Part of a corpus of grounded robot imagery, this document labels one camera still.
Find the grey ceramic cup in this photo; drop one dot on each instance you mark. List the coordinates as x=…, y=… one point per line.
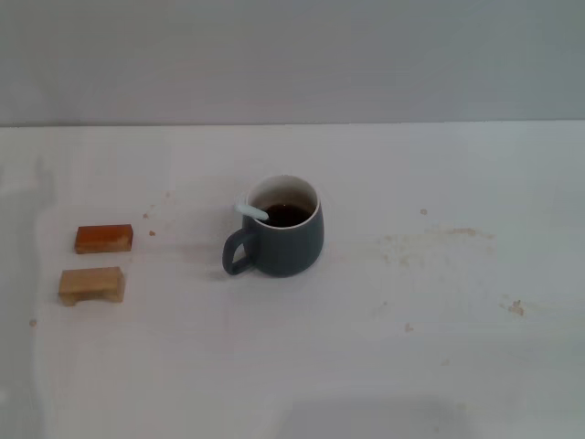
x=288, y=249

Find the dark coffee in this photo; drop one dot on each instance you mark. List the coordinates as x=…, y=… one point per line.
x=292, y=216

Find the reddish-brown wooden block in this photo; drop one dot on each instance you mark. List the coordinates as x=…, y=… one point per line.
x=105, y=238

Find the light wooden block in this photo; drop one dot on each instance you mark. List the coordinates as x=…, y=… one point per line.
x=91, y=283

